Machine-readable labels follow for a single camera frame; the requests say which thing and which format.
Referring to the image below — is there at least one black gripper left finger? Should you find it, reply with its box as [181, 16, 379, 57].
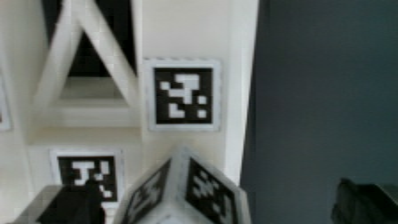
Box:
[38, 180, 105, 224]

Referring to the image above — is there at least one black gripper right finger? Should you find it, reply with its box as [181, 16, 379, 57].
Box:
[331, 178, 398, 224]

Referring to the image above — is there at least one white marker cube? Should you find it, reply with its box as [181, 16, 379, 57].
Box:
[112, 147, 253, 224]

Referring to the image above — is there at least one white chair seat part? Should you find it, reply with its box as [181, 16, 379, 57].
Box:
[27, 127, 142, 213]

